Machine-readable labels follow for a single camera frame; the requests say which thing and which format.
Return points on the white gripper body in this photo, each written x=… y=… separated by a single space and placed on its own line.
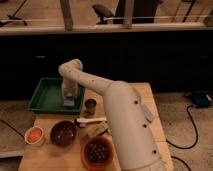
x=69 y=92

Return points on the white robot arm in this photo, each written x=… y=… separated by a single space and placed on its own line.
x=132 y=137

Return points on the green plastic tray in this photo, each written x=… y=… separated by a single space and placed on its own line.
x=47 y=98

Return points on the small metal cup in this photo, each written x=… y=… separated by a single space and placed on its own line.
x=90 y=105

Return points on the dark brown bowl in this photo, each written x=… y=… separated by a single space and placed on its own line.
x=63 y=133

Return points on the orange bowl dark contents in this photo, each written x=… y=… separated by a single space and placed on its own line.
x=97 y=154

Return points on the blue black floor device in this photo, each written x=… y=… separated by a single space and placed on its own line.
x=201 y=100

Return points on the white handled tool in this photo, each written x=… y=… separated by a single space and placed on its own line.
x=82 y=120

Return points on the wooden post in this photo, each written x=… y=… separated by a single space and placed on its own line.
x=66 y=12

